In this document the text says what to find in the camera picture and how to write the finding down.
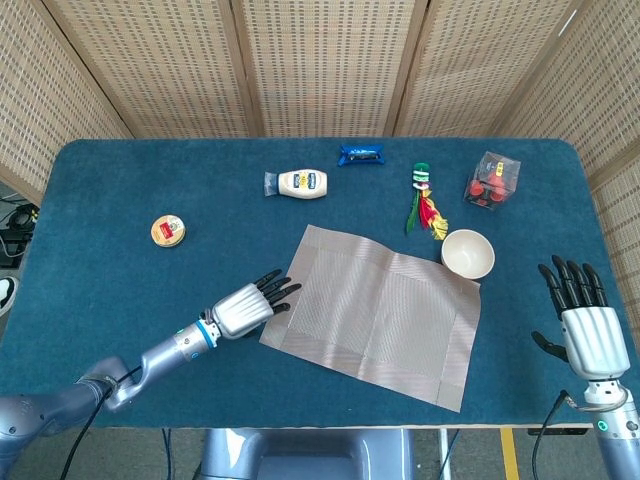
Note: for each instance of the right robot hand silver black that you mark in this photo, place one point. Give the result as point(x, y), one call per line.
point(595, 340)

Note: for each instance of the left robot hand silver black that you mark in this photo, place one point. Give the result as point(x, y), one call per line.
point(240, 312)

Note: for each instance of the beige woven placemat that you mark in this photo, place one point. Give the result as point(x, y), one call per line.
point(375, 320)

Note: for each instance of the white bowl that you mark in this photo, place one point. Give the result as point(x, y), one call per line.
point(467, 255)

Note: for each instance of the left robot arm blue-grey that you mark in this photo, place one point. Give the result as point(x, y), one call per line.
point(165, 355)

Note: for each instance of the round yellow tin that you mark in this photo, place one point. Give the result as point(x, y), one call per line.
point(168, 231)

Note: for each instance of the blue felt table cover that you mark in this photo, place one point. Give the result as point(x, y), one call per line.
point(125, 300)

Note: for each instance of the mayonnaise squeeze bottle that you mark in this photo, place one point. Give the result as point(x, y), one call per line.
point(300, 184)

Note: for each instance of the blue-grey robot torso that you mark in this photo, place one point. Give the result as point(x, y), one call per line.
point(310, 455)

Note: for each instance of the clear box with red toys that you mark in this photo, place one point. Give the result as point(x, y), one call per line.
point(492, 182)

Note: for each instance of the white table leg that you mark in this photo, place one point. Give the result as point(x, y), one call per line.
point(444, 455)

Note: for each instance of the blue snack packet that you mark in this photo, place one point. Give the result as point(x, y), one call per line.
point(361, 155)

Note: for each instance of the colourful feather shuttlecock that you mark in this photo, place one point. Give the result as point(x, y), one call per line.
point(426, 207)

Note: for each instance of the white shoe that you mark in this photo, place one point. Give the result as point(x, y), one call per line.
point(7, 295)

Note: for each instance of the woven bamboo folding screen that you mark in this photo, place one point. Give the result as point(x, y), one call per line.
point(325, 65)

